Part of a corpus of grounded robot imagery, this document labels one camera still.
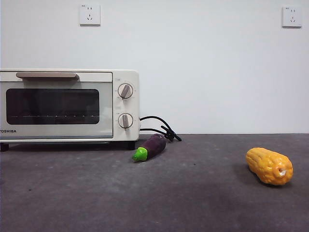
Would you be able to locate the purple toy eggplant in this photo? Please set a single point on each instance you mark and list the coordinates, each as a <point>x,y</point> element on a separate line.
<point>155,146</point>

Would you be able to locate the white wall socket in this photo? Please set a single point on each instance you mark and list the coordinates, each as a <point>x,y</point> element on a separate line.
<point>90,15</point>
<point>291,17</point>

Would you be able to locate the yellow toy corn cob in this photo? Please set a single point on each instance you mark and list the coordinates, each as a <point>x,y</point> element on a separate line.
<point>265,166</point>

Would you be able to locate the oven knob with long tick scale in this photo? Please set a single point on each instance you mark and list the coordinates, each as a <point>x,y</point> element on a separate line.
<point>125,91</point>

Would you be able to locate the oven knob with short tick scale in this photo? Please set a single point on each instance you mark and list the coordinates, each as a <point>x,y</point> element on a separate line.
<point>125,120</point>

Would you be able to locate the cream toaster oven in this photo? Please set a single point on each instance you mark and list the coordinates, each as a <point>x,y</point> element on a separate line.
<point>125,106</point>

